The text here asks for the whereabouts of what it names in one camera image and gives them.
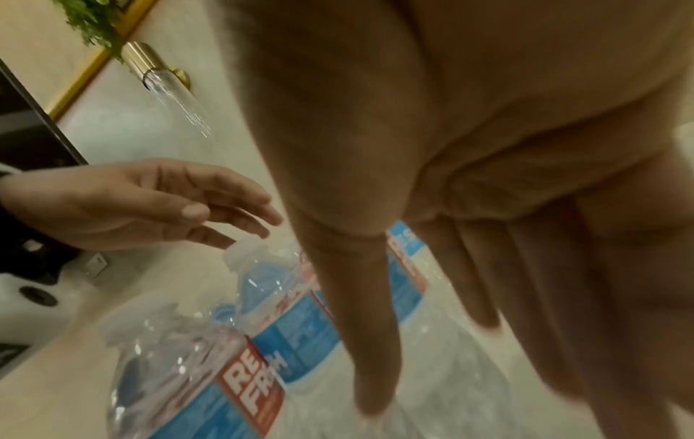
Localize green fern plant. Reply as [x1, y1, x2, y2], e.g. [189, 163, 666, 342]
[53, 0, 129, 63]

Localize person's left hand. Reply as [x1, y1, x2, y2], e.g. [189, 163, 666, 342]
[0, 158, 286, 252]

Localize black wristband with markers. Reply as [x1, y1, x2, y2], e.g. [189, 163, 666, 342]
[0, 171, 82, 286]

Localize person's right hand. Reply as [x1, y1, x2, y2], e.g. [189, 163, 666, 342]
[208, 0, 694, 439]

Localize yellow wall frame bar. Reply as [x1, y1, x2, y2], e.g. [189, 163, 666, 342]
[46, 0, 158, 121]

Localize clear glass vase gold collar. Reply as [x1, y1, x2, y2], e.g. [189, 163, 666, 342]
[121, 40, 215, 140]

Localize white table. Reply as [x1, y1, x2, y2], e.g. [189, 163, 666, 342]
[0, 222, 598, 439]

